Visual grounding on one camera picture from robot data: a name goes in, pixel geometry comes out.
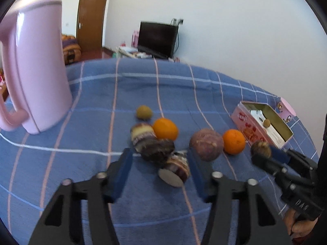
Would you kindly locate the pink cartoon cup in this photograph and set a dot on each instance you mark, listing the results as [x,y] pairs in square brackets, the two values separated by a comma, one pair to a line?
[286,109]

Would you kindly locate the orange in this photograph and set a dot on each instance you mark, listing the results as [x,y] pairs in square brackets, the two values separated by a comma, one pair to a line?
[233,141]
[165,129]

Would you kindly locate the pink box beside television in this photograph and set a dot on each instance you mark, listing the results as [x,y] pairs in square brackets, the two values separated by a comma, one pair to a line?
[135,37]

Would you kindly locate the person's right hand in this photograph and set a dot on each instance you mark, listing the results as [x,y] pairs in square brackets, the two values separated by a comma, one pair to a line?
[297,225]

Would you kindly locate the brown wooden door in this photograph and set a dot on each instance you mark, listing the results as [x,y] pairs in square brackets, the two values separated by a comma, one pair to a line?
[90,21]

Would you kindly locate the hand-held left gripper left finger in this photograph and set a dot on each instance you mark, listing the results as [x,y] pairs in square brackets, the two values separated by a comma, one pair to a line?
[122,174]

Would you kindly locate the small brown round fruit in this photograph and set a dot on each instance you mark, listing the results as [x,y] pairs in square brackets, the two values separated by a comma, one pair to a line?
[261,150]

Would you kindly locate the small green round fruit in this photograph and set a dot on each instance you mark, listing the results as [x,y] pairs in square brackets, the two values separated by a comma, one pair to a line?
[144,112]

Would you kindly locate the small tan round fruit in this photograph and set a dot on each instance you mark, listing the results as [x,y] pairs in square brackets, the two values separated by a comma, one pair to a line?
[267,123]

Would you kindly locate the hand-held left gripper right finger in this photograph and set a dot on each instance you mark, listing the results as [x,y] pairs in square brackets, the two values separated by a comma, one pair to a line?
[197,174]

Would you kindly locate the pink kettle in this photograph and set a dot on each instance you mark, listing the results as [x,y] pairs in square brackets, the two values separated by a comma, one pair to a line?
[38,69]

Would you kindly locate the white television stand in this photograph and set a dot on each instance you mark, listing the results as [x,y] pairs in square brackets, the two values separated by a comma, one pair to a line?
[127,52]

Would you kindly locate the black television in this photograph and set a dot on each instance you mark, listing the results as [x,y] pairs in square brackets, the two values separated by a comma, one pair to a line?
[157,39]

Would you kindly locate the pink tin box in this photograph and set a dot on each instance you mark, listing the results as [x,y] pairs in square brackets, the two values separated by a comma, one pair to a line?
[245,123]

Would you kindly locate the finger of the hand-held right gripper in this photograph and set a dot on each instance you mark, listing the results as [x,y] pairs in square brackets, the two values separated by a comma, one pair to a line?
[279,155]
[265,164]

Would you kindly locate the round purple sweet potato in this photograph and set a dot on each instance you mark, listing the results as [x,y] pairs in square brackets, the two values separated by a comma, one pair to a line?
[207,144]

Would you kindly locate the blue plaid blanket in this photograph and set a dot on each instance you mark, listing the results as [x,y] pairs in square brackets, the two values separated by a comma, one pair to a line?
[97,122]

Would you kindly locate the white wall socket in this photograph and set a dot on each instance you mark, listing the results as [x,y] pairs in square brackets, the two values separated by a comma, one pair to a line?
[177,21]

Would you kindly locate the white packet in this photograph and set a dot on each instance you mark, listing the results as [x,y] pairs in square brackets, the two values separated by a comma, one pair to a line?
[260,118]

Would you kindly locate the orange leather sofa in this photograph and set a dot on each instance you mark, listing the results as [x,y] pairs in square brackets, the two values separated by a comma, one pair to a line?
[70,49]

